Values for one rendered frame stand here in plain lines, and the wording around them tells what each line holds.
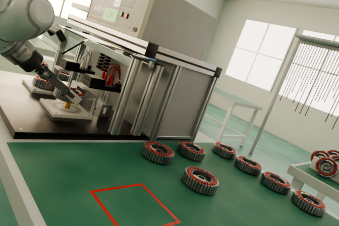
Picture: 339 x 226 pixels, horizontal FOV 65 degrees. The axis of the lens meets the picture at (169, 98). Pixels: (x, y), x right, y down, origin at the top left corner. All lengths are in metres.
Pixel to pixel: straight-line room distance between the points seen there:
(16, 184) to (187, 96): 0.72
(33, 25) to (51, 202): 0.41
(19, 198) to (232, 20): 8.33
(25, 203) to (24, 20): 0.41
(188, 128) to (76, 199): 0.70
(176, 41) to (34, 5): 0.59
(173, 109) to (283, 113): 6.35
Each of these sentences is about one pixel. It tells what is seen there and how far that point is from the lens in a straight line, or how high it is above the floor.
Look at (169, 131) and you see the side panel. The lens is 1.14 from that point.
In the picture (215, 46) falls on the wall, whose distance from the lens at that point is 8.73.
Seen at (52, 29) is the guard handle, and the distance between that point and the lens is 0.87.
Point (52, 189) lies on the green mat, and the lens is 0.66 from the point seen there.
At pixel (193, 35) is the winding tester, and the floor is 1.21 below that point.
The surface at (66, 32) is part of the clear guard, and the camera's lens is 0.91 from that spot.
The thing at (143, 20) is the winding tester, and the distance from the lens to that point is 1.00.
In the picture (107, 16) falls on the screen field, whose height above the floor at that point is 1.16.
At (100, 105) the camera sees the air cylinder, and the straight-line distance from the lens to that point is 1.11.
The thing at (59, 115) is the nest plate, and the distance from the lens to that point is 0.99.
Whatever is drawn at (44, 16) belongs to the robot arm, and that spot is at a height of 1.09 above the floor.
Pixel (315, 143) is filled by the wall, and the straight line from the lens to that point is 7.10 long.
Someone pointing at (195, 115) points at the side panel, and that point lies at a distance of 1.21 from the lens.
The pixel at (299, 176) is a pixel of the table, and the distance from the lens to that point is 1.65.
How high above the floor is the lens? 1.11
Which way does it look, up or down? 10 degrees down
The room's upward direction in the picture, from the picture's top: 20 degrees clockwise
